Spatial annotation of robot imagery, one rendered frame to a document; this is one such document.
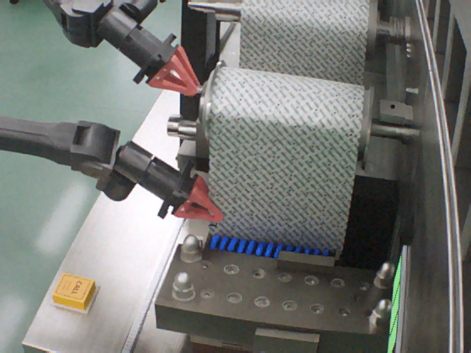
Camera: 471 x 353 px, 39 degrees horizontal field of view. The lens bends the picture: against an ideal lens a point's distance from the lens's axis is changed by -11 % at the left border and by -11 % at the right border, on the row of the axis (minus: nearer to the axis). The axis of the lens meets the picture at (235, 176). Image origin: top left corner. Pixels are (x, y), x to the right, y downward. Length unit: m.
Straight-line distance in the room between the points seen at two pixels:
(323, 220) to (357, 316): 0.19
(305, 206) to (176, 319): 0.28
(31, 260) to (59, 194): 0.47
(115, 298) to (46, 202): 1.85
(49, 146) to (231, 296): 0.39
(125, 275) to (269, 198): 0.34
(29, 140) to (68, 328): 0.35
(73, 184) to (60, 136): 2.05
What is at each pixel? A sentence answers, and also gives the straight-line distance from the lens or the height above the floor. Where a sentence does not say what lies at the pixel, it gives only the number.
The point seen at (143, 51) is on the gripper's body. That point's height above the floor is 1.34.
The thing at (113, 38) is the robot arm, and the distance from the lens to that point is 1.17.
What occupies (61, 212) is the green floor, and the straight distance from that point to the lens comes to 3.08.
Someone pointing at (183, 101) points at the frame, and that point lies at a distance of 1.53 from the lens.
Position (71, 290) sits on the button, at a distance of 1.32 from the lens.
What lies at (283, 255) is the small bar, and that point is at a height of 1.05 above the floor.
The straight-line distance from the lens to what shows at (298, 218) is 1.21.
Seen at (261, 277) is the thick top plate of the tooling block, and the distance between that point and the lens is 1.18.
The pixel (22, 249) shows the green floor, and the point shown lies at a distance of 2.91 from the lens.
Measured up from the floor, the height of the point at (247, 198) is 1.12.
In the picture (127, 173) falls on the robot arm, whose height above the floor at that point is 1.15.
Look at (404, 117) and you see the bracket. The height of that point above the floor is 1.29.
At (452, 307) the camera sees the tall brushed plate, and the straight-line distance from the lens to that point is 0.57.
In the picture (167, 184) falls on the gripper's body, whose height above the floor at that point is 1.14.
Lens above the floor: 1.82
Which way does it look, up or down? 34 degrees down
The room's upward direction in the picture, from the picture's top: 2 degrees clockwise
